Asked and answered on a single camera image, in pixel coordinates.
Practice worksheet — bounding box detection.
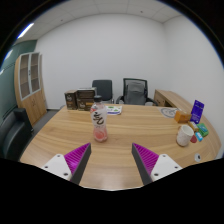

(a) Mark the small dark brown carton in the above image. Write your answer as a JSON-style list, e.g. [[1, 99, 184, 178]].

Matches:
[[64, 89, 79, 111]]

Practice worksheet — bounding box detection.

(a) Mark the clear drink bottle black cap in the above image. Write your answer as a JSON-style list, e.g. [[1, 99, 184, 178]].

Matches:
[[89, 95, 109, 143]]

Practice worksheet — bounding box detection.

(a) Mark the black mesh office chair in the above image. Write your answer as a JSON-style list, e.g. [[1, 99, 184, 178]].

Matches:
[[115, 77, 158, 107]]

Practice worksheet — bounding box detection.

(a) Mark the black leather sofa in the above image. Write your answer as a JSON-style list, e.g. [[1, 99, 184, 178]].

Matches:
[[0, 107, 35, 162]]

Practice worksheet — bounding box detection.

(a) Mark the grey backpack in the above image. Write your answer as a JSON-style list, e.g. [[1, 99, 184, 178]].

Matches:
[[124, 80, 148, 105]]

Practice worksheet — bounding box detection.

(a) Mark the dark brown flat carton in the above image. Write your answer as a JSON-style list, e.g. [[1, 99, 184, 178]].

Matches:
[[76, 87, 98, 100]]

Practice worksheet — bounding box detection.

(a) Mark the dark grey office chair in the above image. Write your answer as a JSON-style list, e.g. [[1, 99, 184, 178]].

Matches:
[[91, 79, 114, 104]]

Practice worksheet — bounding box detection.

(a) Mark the white patterned mug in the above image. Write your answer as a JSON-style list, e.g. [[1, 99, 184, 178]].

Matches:
[[175, 124, 195, 147]]

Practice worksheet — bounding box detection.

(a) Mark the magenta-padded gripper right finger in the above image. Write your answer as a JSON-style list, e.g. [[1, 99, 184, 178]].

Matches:
[[131, 142, 183, 186]]

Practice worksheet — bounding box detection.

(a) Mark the purple hanging package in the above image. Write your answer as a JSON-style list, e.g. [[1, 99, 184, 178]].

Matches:
[[190, 99, 205, 125]]

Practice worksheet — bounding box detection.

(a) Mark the wooden glass-door shelf cabinet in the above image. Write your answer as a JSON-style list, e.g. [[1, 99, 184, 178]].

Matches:
[[13, 51, 48, 127]]

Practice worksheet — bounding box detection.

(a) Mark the small blue box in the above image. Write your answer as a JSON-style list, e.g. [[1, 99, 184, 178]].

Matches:
[[194, 131, 204, 142]]

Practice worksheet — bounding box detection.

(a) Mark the long ceiling light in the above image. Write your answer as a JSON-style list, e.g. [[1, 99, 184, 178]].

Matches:
[[17, 22, 35, 40]]

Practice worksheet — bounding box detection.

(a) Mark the green box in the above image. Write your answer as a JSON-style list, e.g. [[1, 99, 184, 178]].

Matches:
[[196, 122, 210, 138]]

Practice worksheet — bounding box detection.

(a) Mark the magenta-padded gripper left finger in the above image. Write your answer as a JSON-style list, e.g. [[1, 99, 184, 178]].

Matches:
[[42, 142, 92, 185]]

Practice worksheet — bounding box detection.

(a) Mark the small tan box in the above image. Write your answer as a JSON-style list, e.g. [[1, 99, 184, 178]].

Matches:
[[173, 109, 193, 124]]

